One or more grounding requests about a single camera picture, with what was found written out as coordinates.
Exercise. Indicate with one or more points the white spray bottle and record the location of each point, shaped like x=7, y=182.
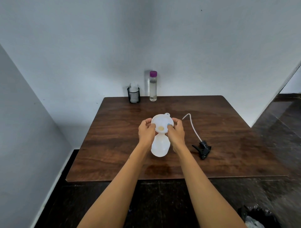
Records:
x=161, y=146

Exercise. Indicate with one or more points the white plastic funnel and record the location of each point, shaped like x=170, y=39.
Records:
x=161, y=122

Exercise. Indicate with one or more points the person's right hand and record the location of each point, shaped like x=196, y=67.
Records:
x=177, y=136

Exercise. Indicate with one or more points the black mesh holder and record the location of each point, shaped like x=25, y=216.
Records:
x=134, y=99

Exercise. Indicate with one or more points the dark wooden table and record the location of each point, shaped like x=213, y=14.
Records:
x=113, y=141

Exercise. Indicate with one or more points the black spray trigger with tube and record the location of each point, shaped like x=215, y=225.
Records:
x=204, y=149

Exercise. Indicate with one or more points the person's left hand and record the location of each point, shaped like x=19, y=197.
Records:
x=146, y=135

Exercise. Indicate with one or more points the purple bottle cap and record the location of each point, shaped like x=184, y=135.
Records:
x=153, y=73

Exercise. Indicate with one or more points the person's right forearm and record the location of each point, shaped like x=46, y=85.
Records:
x=207, y=192

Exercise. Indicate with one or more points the person's left forearm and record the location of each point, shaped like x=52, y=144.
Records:
x=115, y=195

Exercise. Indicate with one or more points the clear water bottle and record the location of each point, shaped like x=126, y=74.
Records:
x=153, y=92

